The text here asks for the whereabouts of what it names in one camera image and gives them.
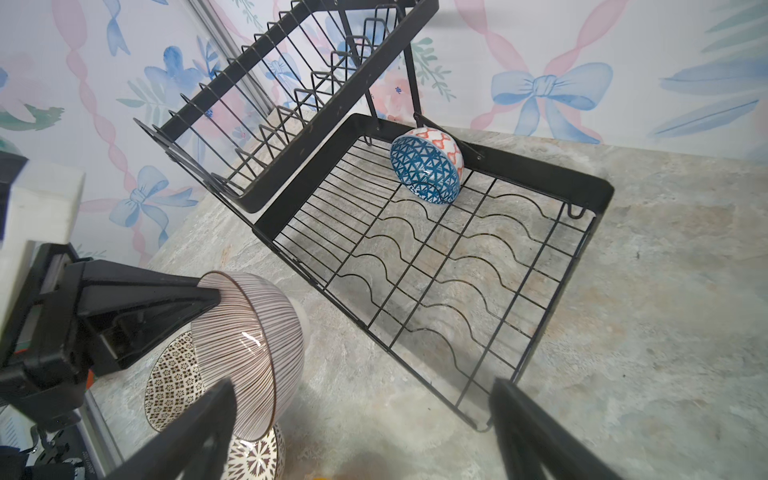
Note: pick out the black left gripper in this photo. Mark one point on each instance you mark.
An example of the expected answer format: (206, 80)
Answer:
(125, 311)

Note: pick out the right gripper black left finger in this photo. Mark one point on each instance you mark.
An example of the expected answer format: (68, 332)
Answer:
(193, 446)

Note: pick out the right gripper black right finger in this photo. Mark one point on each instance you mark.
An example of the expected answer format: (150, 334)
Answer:
(533, 445)

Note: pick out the pink striped bowl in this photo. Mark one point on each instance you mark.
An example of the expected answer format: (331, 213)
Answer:
(254, 337)

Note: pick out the blue triangle pattern bowl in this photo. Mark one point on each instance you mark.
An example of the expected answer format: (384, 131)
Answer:
(429, 163)

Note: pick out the brown dotted pattern bowl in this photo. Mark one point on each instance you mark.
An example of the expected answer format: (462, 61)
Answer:
(174, 383)

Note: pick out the white lattice pattern bowl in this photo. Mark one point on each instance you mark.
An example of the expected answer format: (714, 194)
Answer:
(260, 460)

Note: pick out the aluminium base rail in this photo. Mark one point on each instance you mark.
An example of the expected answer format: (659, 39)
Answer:
(84, 450)

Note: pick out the black wire dish rack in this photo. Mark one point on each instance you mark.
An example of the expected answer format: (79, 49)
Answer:
(459, 294)

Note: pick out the aluminium frame post left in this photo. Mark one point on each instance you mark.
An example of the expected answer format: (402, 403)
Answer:
(225, 23)

